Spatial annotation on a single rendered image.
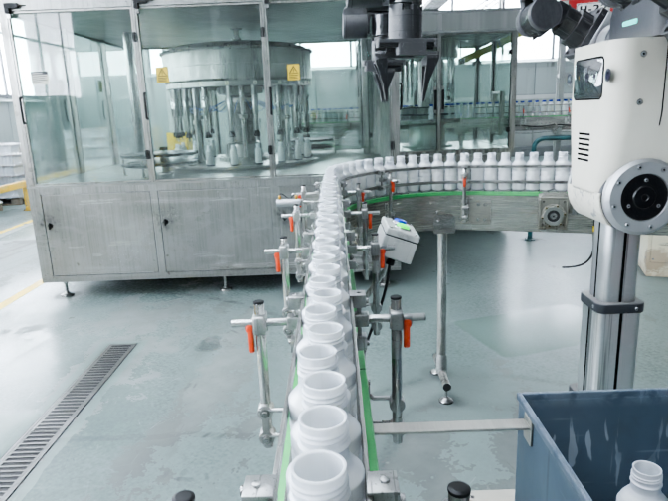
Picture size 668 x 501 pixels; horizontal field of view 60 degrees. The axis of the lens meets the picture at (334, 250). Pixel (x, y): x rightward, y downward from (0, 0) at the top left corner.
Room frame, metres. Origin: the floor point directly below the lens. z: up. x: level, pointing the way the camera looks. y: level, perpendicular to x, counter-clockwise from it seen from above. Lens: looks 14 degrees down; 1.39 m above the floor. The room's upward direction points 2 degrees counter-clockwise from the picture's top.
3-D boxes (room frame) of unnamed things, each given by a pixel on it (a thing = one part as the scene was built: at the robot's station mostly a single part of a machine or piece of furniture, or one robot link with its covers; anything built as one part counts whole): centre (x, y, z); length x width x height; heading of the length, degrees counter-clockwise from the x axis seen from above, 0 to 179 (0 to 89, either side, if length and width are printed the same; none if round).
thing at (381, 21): (1.48, -0.13, 1.57); 0.07 x 0.06 x 0.07; 92
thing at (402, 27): (1.03, -0.13, 1.51); 0.10 x 0.07 x 0.07; 89
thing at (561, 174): (2.53, -1.01, 1.08); 0.06 x 0.06 x 0.17
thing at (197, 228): (5.66, 0.87, 1.18); 2.88 x 2.73 x 2.35; 90
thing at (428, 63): (1.03, -0.15, 1.44); 0.07 x 0.07 x 0.09; 89
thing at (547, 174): (2.55, -0.95, 1.08); 0.06 x 0.06 x 0.17
